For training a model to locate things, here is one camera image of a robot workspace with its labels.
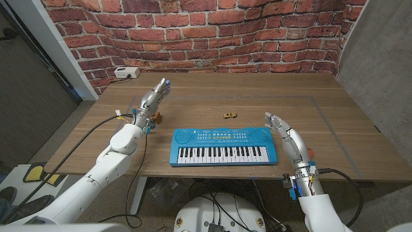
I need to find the blue jeans leg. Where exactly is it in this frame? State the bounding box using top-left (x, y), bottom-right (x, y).
top-left (0, 198), bottom-right (14, 224)

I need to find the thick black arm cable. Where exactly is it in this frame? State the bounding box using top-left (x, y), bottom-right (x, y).
top-left (318, 167), bottom-right (364, 228)
top-left (0, 113), bottom-right (135, 223)

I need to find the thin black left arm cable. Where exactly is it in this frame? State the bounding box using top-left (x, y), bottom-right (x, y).
top-left (124, 133), bottom-right (149, 229)

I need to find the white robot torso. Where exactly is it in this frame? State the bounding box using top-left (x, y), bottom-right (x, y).
top-left (0, 223), bottom-right (129, 232)

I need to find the white table leg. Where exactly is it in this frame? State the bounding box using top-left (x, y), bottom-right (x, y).
top-left (130, 176), bottom-right (148, 216)

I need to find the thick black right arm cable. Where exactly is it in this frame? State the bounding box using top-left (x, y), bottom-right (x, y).
top-left (318, 167), bottom-right (364, 228)

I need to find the clear plastic bag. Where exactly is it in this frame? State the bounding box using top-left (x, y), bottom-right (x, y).
top-left (149, 179), bottom-right (191, 210)

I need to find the white power strip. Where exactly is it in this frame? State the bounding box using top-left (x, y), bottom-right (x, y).
top-left (113, 66), bottom-right (141, 79)

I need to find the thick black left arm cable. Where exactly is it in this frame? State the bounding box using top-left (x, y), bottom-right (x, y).
top-left (0, 113), bottom-right (135, 223)

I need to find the white door frame post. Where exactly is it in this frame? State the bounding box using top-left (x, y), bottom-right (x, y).
top-left (6, 0), bottom-right (99, 101)

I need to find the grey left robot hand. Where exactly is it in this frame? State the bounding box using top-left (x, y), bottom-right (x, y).
top-left (136, 77), bottom-right (171, 122)

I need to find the red brick printed backdrop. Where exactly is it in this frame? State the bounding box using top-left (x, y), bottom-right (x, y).
top-left (40, 0), bottom-right (368, 96)

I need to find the blue toy piano keyboard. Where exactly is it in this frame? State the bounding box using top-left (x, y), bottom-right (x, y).
top-left (169, 127), bottom-right (278, 167)

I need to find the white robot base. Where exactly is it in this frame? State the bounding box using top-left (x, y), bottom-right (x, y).
top-left (173, 192), bottom-right (267, 232)

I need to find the yellow black foot pedal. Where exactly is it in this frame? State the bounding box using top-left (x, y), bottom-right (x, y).
top-left (24, 163), bottom-right (46, 183)
top-left (44, 173), bottom-right (62, 188)

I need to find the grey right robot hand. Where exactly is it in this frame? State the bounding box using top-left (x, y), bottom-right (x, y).
top-left (263, 111), bottom-right (315, 170)

